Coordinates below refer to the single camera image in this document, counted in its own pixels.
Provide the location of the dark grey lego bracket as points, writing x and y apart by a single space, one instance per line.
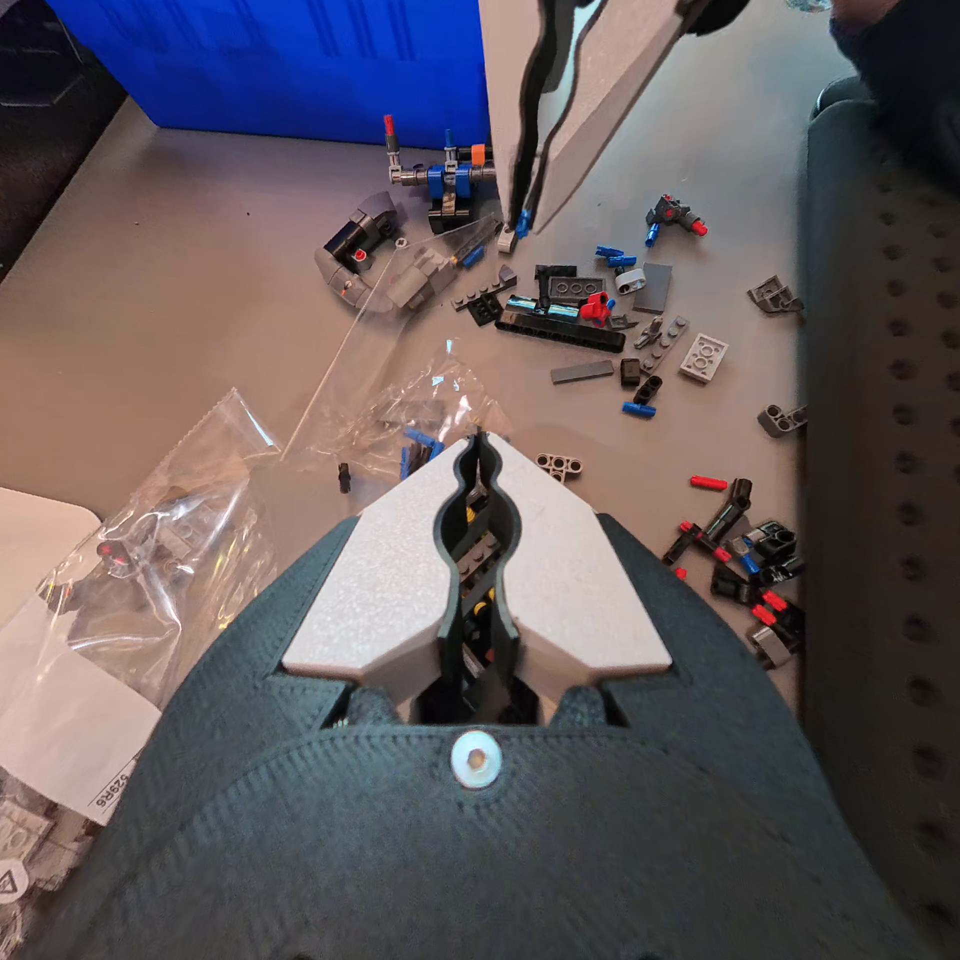
776 296

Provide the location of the light grey T-shaped lego beam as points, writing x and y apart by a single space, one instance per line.
559 463

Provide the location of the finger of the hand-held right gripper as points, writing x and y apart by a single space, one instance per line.
502 75
622 60

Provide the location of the light grey square lego plate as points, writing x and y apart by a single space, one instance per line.
703 358

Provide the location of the dark grey narrow lego tile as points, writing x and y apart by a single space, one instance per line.
581 372

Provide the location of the blue plastic bin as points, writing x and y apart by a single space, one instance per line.
262 75

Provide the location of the dark grey narrow lego plate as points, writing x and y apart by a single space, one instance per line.
664 341

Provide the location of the black lego assembly yellow studs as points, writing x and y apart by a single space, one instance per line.
480 559

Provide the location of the small light grey lego piece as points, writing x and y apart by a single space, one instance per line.
508 240

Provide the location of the dark grey thin lego liftarm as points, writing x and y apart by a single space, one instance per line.
480 236

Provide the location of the dark grey lego plate strip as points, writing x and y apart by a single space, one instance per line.
480 304

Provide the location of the large clear plastic bag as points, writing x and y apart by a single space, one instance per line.
352 390

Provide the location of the black two-hole lego connector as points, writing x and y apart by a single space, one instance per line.
646 388

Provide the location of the black lego pin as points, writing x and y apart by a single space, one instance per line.
343 476

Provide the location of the person's right forearm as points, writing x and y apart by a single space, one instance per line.
915 60

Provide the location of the lego axle assembly blue connectors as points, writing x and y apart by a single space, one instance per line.
442 180

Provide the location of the red lego connector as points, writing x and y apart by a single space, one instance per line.
596 306

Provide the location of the light grey lego connector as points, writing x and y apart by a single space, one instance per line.
630 281

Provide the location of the grey lego connector assembly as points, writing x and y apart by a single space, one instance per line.
360 232

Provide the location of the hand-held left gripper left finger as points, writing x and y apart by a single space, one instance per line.
360 592

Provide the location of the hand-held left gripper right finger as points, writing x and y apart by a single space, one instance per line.
592 592

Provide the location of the long black lego beam assembly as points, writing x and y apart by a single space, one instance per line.
562 322

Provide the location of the dark grey wide lego tile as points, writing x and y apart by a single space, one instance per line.
652 289

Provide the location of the small dark lego assembly red pin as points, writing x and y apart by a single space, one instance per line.
667 214

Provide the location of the wooden and white book stand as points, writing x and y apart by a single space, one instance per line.
37 540

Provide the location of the clear bag with few pieces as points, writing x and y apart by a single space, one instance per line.
187 540

